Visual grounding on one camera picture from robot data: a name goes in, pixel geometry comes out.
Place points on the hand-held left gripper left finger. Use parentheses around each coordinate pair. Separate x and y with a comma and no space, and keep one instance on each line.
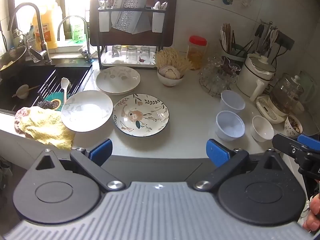
(101,151)

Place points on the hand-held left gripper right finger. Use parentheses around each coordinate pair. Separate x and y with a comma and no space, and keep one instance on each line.
(217,153)

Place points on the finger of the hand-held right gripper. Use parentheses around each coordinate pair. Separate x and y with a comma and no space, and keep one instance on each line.
(287,146)
(310,142)

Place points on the pale blue plastic bowl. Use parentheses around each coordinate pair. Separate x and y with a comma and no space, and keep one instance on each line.
(232,100)
(230,128)

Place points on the white plate grey leaf print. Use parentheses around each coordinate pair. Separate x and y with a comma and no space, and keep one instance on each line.
(87,112)

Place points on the floral plate dark rim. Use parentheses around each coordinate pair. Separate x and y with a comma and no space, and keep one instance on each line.
(141,116)

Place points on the person's right hand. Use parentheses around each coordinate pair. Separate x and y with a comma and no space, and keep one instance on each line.
(313,216)

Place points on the small patterned bowl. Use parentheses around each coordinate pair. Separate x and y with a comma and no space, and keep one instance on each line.
(291,128)

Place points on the white ceramic bowl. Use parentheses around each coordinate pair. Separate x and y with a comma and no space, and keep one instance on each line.
(262,130)

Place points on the glass kettle on cream base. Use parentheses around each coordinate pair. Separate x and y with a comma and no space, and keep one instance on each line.
(282,97)

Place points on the pale green kettle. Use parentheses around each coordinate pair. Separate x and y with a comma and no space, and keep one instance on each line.
(308,87)

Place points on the yellow dish cloth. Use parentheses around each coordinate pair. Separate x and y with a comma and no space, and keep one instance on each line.
(47,127)

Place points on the teal scrubbing pad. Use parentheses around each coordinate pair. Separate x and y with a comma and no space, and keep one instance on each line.
(56,100)

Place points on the white plate beige leaf print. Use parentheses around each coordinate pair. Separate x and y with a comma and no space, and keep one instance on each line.
(117,80)

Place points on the roll-up sink drying rack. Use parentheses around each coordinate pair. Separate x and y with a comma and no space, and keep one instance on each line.
(75,82)

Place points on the steel wool scrubber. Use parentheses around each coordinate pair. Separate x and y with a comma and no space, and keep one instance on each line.
(43,104)

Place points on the white plastic spoon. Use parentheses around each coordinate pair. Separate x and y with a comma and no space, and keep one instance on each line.
(65,86)

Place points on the white electric stew pot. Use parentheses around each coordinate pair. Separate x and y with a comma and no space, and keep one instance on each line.
(255,76)

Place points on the glass cups on tray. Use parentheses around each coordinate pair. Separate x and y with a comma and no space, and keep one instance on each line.
(220,70)

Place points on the white bowl holding garlic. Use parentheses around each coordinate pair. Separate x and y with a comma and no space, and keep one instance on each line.
(170,82)

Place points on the pink knitted cloth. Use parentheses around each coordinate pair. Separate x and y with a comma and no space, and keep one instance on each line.
(20,116)

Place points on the white rack drip tray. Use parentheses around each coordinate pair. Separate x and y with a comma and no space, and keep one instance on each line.
(107,60)

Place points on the garlic bulb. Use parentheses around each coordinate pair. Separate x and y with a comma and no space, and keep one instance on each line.
(168,72)

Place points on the black dish rack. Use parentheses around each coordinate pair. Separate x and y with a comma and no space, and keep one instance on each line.
(102,55)

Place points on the small bowl with chopsticks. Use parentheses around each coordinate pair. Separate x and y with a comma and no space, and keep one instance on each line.
(23,91)

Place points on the dark green chopstick holder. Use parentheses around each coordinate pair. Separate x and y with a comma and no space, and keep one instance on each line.
(236,56)

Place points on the red lid plastic jar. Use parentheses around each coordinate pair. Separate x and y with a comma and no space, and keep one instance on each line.
(197,55)

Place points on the clear drinking glass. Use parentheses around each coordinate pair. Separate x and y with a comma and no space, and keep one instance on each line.
(144,53)
(131,53)
(116,51)

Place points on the black kitchen sink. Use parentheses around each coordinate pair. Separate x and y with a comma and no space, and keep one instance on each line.
(30,75)

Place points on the hanging kitchen utensils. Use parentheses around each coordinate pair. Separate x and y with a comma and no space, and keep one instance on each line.
(266,36)

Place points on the bundle of chopsticks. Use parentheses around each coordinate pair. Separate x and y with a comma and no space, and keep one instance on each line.
(227,36)

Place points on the green label bottle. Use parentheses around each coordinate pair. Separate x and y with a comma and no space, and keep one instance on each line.
(78,31)

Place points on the chrome gooseneck faucet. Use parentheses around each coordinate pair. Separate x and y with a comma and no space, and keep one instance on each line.
(85,30)

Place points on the dark wok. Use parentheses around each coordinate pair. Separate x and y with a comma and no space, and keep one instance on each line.
(11,60)

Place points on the white utensil cup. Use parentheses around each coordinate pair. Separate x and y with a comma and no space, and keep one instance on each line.
(158,22)
(104,22)

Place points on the orange detergent bottle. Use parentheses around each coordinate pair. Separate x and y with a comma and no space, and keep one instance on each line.
(47,32)

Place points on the dark brown cutting board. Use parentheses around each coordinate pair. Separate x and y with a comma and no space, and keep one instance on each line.
(170,30)

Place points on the dark tall kitchen faucet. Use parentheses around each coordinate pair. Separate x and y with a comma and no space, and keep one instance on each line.
(41,30)

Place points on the silver patterned metal board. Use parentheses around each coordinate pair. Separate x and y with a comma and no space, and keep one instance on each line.
(130,12)

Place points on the black wall power strip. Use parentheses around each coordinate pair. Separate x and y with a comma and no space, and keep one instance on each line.
(286,40)

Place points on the blue pipe wall flange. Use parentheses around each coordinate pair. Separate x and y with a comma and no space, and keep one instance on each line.
(228,0)

